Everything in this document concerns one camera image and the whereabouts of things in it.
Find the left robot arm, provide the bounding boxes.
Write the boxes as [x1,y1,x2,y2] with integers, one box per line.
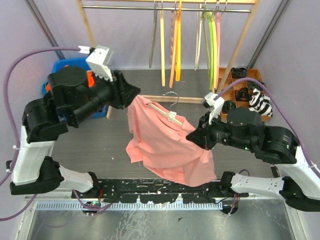
[9,66,141,198]

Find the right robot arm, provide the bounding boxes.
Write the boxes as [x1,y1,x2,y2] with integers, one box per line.
[186,107,320,212]

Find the wooden clothes rack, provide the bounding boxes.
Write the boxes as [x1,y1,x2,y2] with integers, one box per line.
[75,0,262,119]

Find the white hanger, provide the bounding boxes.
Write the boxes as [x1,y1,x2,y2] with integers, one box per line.
[194,11,202,71]

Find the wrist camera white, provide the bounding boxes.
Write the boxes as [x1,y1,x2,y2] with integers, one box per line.
[79,45,114,82]
[201,92,225,125]

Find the rolled dark sock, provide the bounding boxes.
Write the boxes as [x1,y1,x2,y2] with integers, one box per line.
[222,100,237,114]
[247,80,265,91]
[235,87,251,102]
[231,67,248,79]

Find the pink t shirt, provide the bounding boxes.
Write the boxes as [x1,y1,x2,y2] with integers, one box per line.
[125,95,217,187]

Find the grey hanger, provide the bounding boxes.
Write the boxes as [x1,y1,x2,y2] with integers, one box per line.
[148,0,158,69]

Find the yellow green hanger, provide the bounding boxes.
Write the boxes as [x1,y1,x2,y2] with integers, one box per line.
[211,13,218,90]

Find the pale yellow hanger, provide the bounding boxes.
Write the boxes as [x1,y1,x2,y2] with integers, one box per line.
[160,10,166,87]

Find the blue plastic bin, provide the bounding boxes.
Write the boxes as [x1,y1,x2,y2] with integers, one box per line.
[51,57,108,119]

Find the black white striped cloth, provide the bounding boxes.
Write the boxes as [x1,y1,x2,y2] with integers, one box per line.
[248,88,273,117]

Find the orange garment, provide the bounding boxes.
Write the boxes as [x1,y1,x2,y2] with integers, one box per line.
[43,64,95,95]

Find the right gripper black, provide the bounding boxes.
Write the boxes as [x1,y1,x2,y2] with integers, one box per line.
[185,110,254,151]

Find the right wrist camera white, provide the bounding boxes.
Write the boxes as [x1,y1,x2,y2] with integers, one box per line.
[201,92,225,125]

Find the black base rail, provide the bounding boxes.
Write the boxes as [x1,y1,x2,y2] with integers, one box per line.
[77,178,234,204]

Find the cream hanger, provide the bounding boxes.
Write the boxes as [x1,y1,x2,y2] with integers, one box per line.
[144,91,183,127]

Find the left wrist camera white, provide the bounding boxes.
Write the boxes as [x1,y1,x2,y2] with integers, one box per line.
[79,45,114,82]

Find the light orange hanger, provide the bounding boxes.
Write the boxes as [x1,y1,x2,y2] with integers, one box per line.
[169,11,177,88]

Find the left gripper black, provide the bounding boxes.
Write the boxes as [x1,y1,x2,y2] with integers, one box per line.
[71,65,142,126]

